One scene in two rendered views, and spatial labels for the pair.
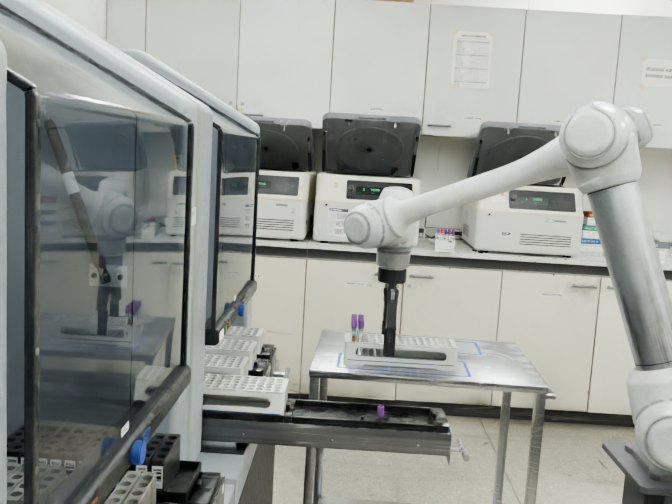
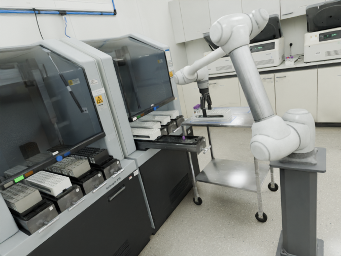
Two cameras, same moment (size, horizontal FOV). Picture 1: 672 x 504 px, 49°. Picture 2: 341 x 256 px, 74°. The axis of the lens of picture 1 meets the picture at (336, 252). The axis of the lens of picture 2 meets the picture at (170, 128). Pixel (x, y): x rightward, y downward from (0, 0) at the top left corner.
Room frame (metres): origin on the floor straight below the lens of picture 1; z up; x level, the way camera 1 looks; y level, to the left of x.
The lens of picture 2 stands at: (0.33, -0.91, 1.39)
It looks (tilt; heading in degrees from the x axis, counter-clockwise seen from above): 18 degrees down; 36
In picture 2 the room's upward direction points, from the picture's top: 12 degrees counter-clockwise
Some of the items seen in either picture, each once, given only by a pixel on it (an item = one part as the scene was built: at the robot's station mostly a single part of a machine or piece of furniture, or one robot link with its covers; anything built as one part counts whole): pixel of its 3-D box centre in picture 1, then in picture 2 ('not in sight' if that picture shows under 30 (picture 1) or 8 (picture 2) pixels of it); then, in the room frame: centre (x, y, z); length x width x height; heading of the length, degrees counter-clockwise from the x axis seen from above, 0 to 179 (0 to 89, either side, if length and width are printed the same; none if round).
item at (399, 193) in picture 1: (393, 216); (199, 70); (1.92, -0.15, 1.21); 0.13 x 0.11 x 0.16; 152
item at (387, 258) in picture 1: (393, 257); (203, 84); (1.93, -0.15, 1.10); 0.09 x 0.09 x 0.06
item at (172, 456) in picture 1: (166, 464); (100, 156); (1.14, 0.25, 0.85); 0.12 x 0.02 x 0.06; 179
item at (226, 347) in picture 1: (196, 354); (154, 121); (1.85, 0.34, 0.83); 0.30 x 0.10 x 0.06; 89
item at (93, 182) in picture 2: not in sight; (62, 173); (0.99, 0.49, 0.78); 0.73 x 0.14 x 0.09; 89
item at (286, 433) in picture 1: (299, 424); (162, 141); (1.54, 0.06, 0.78); 0.73 x 0.14 x 0.09; 89
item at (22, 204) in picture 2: not in sight; (28, 200); (0.68, 0.26, 0.85); 0.12 x 0.02 x 0.06; 179
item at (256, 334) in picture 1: (208, 339); (163, 115); (2.00, 0.34, 0.83); 0.30 x 0.10 x 0.06; 89
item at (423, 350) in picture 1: (399, 351); (211, 115); (1.93, -0.19, 0.85); 0.30 x 0.10 x 0.06; 90
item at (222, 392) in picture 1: (217, 394); (141, 134); (1.54, 0.24, 0.83); 0.30 x 0.10 x 0.06; 89
